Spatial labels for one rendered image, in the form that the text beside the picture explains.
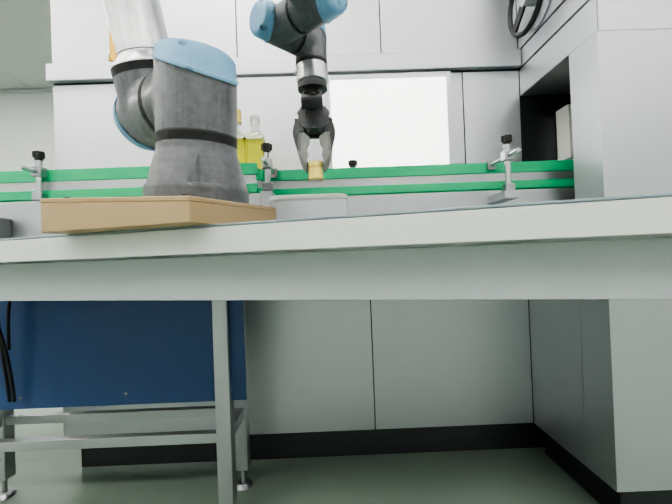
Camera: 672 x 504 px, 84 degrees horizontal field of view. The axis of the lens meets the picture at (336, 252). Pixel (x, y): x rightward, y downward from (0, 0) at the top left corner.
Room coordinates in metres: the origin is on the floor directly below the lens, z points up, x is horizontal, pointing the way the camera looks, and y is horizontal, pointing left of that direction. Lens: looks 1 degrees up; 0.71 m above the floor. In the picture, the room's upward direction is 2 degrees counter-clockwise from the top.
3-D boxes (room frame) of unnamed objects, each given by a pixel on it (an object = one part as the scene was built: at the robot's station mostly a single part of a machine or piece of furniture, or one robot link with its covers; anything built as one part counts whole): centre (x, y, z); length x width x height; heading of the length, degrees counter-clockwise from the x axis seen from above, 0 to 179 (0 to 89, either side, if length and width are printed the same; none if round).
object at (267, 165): (1.00, 0.17, 0.95); 0.17 x 0.03 x 0.12; 1
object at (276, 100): (1.27, 0.04, 1.15); 0.90 x 0.03 x 0.34; 91
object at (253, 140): (1.13, 0.23, 0.99); 0.06 x 0.06 x 0.21; 0
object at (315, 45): (0.88, 0.04, 1.22); 0.09 x 0.08 x 0.11; 137
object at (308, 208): (0.93, 0.06, 0.79); 0.27 x 0.17 x 0.08; 1
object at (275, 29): (0.80, 0.10, 1.21); 0.11 x 0.11 x 0.08; 47
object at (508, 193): (1.01, -0.47, 0.90); 0.17 x 0.05 x 0.23; 1
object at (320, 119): (0.89, 0.04, 1.06); 0.09 x 0.08 x 0.12; 1
